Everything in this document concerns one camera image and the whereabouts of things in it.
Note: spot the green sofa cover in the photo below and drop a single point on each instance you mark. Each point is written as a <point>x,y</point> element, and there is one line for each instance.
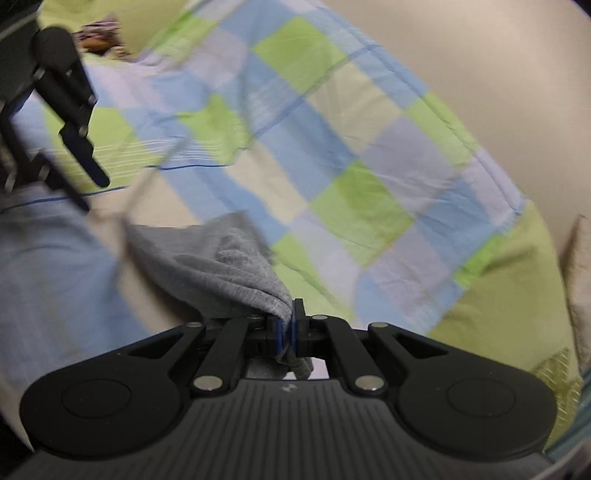
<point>376,202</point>

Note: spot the mauve crumpled garment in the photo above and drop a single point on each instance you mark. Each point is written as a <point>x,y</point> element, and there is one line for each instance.
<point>103,38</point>

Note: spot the plaid patchwork bedsheet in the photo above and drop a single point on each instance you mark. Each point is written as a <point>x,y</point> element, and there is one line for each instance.
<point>50,278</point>

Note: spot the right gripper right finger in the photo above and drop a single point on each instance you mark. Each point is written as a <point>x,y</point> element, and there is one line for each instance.
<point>332,339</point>

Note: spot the green striped cushion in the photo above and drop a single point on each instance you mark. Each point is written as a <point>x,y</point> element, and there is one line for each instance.
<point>560,373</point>

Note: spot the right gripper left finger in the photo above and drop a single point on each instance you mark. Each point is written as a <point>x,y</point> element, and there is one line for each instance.
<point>234,345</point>

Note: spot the grey knit trousers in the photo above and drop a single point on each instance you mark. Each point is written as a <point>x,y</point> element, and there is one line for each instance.
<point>223,269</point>

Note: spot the beige pillow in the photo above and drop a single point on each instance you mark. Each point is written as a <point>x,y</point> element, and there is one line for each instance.
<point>577,279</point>

